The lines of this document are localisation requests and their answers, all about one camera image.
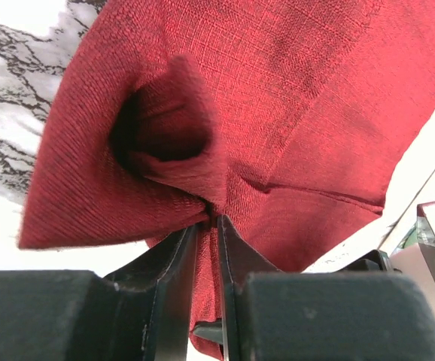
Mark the dark red cloth napkin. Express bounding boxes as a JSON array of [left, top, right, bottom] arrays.
[[19, 1, 435, 360]]

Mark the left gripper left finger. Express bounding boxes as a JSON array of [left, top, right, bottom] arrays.
[[0, 226, 199, 360]]

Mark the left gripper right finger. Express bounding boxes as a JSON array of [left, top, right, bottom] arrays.
[[217, 216, 435, 360]]

